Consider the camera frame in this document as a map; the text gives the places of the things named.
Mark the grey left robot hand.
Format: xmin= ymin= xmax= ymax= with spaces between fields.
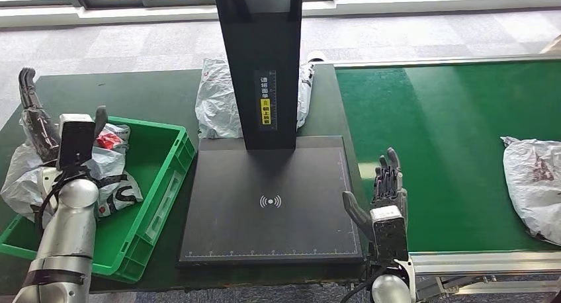
xmin=18 ymin=67 xmax=108 ymax=164

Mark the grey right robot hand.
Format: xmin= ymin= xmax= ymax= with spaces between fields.
xmin=341 ymin=148 xmax=410 ymax=243

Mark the grey parcel black lettering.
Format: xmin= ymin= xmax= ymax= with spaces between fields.
xmin=0 ymin=122 xmax=144 ymax=225

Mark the grey parcel dark red print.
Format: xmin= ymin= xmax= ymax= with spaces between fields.
xmin=501 ymin=136 xmax=561 ymax=247

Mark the green conveyor belt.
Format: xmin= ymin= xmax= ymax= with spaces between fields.
xmin=335 ymin=60 xmax=561 ymax=253

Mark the black inbound scanner machine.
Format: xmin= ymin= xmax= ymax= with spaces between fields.
xmin=177 ymin=0 xmax=365 ymax=267

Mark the yellow and black machine sticker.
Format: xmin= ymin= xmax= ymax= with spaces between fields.
xmin=254 ymin=69 xmax=278 ymax=131

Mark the plain grey parcel bag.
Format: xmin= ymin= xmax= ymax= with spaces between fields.
xmin=194 ymin=56 xmax=316 ymax=140

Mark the dark green table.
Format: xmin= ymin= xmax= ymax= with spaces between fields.
xmin=0 ymin=64 xmax=373 ymax=295

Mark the green plastic crate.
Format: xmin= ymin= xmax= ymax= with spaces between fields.
xmin=0 ymin=115 xmax=196 ymax=284

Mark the person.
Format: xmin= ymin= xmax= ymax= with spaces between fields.
xmin=541 ymin=36 xmax=561 ymax=54

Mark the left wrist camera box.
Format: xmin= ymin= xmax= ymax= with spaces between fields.
xmin=56 ymin=113 xmax=97 ymax=171

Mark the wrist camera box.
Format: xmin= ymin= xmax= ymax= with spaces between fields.
xmin=370 ymin=205 xmax=411 ymax=263
xmin=56 ymin=113 xmax=97 ymax=171

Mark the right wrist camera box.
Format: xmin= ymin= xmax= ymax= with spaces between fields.
xmin=370 ymin=205 xmax=411 ymax=263

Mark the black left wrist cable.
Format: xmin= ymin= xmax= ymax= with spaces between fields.
xmin=34 ymin=169 xmax=89 ymax=236

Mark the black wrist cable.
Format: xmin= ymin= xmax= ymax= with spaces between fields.
xmin=341 ymin=265 xmax=386 ymax=303
xmin=34 ymin=169 xmax=89 ymax=236

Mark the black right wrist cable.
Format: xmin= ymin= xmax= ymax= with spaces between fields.
xmin=341 ymin=265 xmax=386 ymax=303

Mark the aluminium conveyor frame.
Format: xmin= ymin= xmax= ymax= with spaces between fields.
xmin=333 ymin=53 xmax=561 ymax=300

